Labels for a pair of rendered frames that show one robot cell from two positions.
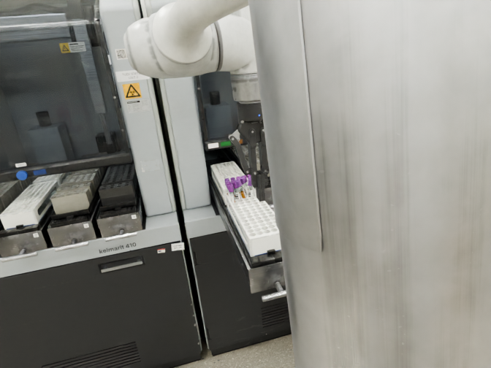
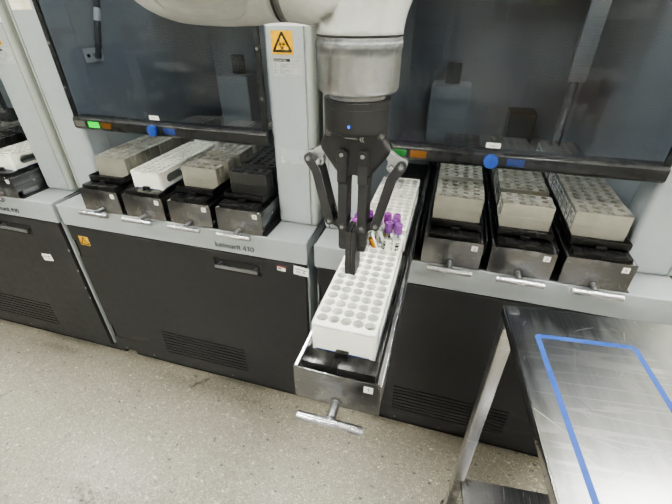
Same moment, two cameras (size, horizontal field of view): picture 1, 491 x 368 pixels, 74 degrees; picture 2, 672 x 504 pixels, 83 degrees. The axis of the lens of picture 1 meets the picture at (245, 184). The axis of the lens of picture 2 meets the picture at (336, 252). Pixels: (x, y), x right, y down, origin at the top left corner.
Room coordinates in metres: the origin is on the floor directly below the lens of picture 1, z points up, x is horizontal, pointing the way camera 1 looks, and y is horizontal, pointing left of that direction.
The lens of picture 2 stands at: (0.32, -0.23, 1.26)
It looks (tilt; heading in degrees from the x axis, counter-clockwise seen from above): 33 degrees down; 29
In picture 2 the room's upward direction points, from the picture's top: straight up
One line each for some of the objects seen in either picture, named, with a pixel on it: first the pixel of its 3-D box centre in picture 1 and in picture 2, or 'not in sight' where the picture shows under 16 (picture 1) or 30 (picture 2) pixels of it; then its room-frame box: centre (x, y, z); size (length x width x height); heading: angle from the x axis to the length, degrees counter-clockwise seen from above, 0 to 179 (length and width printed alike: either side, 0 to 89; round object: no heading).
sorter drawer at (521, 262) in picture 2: not in sight; (509, 201); (1.46, -0.18, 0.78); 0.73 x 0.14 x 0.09; 13
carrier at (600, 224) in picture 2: not in sight; (599, 224); (1.26, -0.38, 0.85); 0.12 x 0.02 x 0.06; 102
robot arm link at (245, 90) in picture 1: (252, 87); (358, 67); (0.73, -0.03, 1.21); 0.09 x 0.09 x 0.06
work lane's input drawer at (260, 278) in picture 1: (243, 215); (377, 269); (0.96, 0.02, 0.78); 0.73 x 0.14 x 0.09; 13
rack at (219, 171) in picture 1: (230, 182); (392, 210); (1.13, 0.06, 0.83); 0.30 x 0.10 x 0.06; 13
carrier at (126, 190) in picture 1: (118, 194); (250, 182); (1.07, 0.45, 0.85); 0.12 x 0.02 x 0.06; 103
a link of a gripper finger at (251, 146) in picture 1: (251, 151); (344, 188); (0.73, -0.02, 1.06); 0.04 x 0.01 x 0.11; 13
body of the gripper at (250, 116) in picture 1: (255, 121); (356, 136); (0.73, -0.03, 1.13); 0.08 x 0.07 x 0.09; 103
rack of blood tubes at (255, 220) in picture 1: (253, 219); (364, 286); (0.82, -0.01, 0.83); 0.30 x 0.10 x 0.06; 13
